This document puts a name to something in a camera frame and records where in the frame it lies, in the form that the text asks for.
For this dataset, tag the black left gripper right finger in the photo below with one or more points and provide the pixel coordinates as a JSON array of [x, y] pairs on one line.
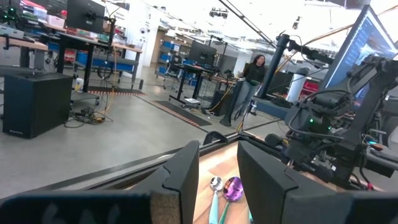
[[273, 199]]

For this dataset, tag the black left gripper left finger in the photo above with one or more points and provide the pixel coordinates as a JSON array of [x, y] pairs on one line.
[[174, 186]]

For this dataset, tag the iridescent rainbow spoon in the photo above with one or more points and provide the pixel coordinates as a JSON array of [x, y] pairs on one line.
[[233, 188]]

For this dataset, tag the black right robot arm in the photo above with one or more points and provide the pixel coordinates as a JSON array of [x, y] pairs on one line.
[[368, 102]]

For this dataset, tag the red storage bin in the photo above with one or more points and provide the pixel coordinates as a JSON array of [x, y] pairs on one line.
[[311, 86]]

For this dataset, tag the white cylinder bin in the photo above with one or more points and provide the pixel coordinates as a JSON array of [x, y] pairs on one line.
[[297, 87]]

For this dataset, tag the black monitor stand pole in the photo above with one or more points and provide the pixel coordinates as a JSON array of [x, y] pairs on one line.
[[275, 62]]

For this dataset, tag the black floor mat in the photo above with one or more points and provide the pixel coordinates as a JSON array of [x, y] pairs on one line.
[[115, 91], [183, 112]]

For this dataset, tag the person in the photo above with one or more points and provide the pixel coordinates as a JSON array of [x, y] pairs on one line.
[[255, 73]]

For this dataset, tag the monitor with blue screen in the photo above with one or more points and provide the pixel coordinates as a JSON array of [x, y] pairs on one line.
[[363, 40]]

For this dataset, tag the black standing desk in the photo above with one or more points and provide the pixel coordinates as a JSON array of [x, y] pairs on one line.
[[196, 84]]

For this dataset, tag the black overhead rig beam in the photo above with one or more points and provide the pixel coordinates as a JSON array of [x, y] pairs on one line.
[[248, 24]]

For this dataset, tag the shelf with blue bins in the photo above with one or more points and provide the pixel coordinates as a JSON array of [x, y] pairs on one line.
[[168, 57]]

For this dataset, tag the black monitor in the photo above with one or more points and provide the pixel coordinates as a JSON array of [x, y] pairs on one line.
[[85, 15], [202, 53]]

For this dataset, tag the blue storage crate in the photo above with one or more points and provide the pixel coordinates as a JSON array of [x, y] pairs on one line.
[[102, 63]]

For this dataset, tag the black legged wooden workbench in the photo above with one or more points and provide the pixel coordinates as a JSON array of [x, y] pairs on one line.
[[88, 62]]

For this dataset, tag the black computer tower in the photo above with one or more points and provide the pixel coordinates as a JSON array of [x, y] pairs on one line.
[[37, 105]]

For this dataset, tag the white pillar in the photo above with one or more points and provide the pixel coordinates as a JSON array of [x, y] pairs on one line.
[[136, 18]]

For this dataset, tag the white storage box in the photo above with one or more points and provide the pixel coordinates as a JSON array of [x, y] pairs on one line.
[[56, 21]]

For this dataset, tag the wooden top bench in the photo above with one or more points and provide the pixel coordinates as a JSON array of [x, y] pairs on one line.
[[25, 43]]

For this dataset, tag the black aluminium table frame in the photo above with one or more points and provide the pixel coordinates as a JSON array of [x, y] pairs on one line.
[[214, 137]]

